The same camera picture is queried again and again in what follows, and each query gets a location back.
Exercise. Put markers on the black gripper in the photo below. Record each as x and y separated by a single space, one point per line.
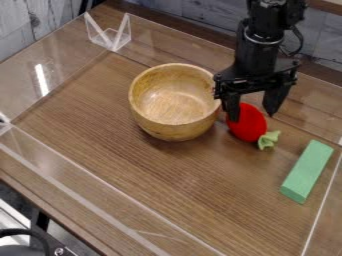
232 82

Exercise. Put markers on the red plush fruit green leaf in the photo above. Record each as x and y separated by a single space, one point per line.
249 129

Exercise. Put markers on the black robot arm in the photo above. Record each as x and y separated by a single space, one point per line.
264 66

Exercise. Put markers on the wooden bowl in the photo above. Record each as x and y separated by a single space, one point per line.
171 101

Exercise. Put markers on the green rectangular block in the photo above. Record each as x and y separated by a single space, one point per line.
305 171

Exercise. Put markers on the clear acrylic corner bracket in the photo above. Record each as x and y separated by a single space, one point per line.
109 38

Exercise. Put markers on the black table leg bracket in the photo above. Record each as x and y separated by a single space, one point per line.
62 243

